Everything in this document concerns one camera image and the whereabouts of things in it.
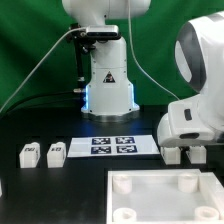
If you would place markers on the white tag sheet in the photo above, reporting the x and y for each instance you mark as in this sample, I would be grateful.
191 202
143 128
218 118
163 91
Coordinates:
113 146

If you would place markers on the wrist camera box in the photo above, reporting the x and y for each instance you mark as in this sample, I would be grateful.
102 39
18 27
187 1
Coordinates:
185 122

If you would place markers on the black camera on stand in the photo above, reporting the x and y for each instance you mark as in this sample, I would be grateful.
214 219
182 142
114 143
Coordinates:
84 40

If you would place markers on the white square tabletop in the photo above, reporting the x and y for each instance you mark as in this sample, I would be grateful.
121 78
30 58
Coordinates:
177 196

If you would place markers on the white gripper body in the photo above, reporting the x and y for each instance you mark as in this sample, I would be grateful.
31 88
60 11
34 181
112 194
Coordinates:
166 139

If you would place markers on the white piece at left edge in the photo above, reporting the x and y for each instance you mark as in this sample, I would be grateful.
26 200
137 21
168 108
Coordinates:
0 189

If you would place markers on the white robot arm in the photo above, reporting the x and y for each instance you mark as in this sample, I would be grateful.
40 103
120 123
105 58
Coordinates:
199 55

